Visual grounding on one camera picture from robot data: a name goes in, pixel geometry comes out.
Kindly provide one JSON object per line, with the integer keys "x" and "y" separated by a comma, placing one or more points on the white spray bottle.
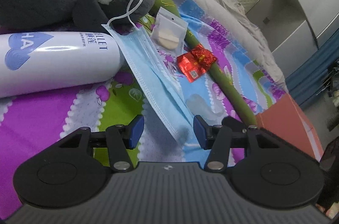
{"x": 66, "y": 62}

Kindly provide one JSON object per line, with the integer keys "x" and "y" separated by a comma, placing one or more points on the orange cardboard box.
{"x": 286, "y": 118}

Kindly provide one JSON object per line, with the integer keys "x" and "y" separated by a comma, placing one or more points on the flat red foil packet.
{"x": 189, "y": 68}

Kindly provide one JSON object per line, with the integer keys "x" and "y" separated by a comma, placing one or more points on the clear plastic piece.
{"x": 201, "y": 105}

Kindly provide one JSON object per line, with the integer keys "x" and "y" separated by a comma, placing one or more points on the powder puff packet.
{"x": 166, "y": 33}

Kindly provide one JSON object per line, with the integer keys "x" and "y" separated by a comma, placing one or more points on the blue face mask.
{"x": 148, "y": 67}

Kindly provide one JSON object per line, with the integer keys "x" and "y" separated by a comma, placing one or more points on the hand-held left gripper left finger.
{"x": 137, "y": 130}

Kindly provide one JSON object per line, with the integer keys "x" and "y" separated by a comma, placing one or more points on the grey quilt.
{"x": 238, "y": 22}

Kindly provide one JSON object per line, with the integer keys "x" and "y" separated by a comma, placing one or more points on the blue curtain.
{"x": 304, "y": 75}

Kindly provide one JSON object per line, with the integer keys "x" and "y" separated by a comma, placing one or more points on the crumpled red foil packet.
{"x": 205, "y": 56}

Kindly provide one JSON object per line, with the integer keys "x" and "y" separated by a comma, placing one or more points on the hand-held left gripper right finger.
{"x": 198, "y": 131}

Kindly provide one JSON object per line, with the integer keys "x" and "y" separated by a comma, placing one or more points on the white wardrobe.
{"x": 299, "y": 1}

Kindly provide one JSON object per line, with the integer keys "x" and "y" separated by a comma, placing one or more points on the striped floral bed sheet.
{"x": 39, "y": 118}

